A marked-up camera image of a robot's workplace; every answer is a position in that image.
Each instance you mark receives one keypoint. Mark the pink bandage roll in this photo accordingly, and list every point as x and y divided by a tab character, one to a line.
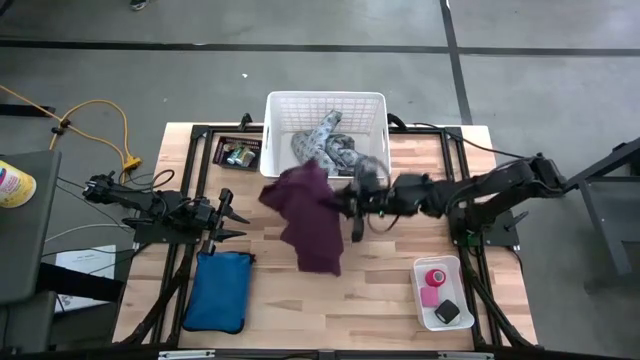
429	297

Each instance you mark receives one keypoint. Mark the white paper sheet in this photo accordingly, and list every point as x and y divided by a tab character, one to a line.
85	260

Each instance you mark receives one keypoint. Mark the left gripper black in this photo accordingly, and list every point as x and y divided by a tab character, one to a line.
212	217

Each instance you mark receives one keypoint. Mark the yellow white wipes canister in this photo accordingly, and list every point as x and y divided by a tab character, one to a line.
15	185

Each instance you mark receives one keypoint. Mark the black bandage roll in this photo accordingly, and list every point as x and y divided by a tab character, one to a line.
447	311

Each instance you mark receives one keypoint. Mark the black metal table frame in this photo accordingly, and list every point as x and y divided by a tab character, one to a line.
452	133

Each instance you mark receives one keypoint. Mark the person's foot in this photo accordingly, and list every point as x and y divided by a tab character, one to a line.
140	4

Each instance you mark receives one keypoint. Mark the purple cloth garment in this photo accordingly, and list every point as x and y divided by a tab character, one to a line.
310	220

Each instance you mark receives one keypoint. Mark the silver metal bracket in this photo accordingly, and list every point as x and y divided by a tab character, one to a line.
186	354
465	355

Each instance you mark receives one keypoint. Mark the black frame clamp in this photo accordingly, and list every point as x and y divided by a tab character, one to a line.
245	121
396	121

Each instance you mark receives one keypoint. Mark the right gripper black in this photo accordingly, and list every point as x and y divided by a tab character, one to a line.
372	197

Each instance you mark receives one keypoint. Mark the grey side table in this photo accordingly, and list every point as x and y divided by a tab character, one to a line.
25	240

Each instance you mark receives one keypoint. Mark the red bandage roll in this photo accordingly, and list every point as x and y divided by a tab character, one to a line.
429	280

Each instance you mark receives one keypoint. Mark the grey patterned hospital gown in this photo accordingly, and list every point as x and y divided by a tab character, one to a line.
320	142

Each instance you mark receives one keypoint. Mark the white plastic woven basket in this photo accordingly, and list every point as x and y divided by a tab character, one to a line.
272	150

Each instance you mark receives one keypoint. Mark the small black mesh tray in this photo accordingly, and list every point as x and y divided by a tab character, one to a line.
220	157

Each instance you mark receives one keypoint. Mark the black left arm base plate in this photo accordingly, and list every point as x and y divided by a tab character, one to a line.
150	235

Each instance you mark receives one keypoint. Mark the clear plastic bin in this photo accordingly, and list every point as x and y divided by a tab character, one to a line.
457	280

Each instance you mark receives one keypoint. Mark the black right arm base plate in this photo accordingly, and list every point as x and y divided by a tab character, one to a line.
500	239

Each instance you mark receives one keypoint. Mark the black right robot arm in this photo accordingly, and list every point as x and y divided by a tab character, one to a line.
500	185

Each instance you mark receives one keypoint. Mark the blue zipper pouch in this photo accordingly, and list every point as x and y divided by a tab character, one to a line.
217	292

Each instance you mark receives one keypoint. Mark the black metal side table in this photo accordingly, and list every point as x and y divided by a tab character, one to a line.
607	250

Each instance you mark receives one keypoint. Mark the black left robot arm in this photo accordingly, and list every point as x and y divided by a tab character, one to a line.
145	200

